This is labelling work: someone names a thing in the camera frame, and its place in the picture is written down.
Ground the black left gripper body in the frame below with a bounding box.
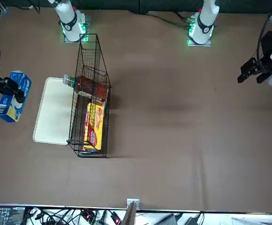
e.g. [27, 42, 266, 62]
[255, 30, 272, 75]

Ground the blue Oreo cookie box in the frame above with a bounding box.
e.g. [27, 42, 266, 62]
[0, 71, 32, 123]

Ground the brown tea bottle white cap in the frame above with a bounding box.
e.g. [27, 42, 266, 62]
[63, 74, 110, 103]

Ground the white plastic tray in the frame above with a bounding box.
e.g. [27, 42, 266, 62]
[32, 77, 77, 146]

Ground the yellow Nabati wafer pack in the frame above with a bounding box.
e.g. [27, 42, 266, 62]
[83, 102, 104, 151]

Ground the black labelled device box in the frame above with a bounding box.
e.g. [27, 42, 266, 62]
[0, 206, 25, 225]

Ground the grey power adapter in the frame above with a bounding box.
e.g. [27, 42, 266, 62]
[158, 213, 181, 225]

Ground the black cable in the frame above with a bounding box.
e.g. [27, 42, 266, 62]
[147, 11, 191, 27]
[39, 208, 81, 225]
[257, 14, 272, 62]

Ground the black wire mesh shelf rack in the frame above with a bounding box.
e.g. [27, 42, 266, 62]
[66, 33, 112, 158]

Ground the power strip with red switch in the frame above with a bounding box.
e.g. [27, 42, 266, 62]
[109, 210, 123, 225]
[81, 208, 97, 223]

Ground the aluminium post with bracket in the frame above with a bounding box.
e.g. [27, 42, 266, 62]
[123, 198, 140, 225]

